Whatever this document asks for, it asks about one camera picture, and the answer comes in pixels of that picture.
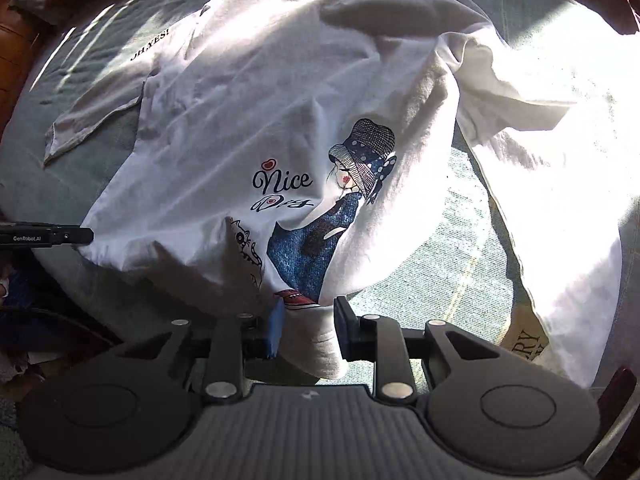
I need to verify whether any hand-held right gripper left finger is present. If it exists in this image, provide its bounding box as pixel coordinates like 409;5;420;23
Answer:
120;302;286;404

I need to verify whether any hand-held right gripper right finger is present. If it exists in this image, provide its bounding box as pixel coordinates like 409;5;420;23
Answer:
334;296;501;404

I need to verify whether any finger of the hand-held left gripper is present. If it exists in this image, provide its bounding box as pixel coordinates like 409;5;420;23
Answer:
62;228;95;247

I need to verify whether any white printed t-shirt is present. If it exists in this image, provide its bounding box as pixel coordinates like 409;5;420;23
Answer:
42;0;631;391

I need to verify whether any wooden headboard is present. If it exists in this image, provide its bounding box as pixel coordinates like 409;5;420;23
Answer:
0;0;41;126

